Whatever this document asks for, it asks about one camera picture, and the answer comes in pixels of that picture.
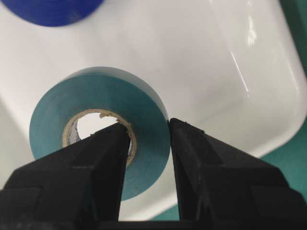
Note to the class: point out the white plastic case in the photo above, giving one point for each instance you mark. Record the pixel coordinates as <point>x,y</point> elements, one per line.
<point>175,46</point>

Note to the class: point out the green table cloth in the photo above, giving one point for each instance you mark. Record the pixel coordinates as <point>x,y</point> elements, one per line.
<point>270,121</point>

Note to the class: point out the blue tape roll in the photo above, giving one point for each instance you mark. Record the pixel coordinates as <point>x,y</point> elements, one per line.
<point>52,13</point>

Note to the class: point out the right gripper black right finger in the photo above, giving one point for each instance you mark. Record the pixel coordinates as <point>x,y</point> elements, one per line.
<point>218,183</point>

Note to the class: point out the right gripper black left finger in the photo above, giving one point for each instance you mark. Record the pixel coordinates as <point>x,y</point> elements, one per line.
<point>80,183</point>

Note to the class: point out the green tape roll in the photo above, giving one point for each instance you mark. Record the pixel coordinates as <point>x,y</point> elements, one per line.
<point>107,91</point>

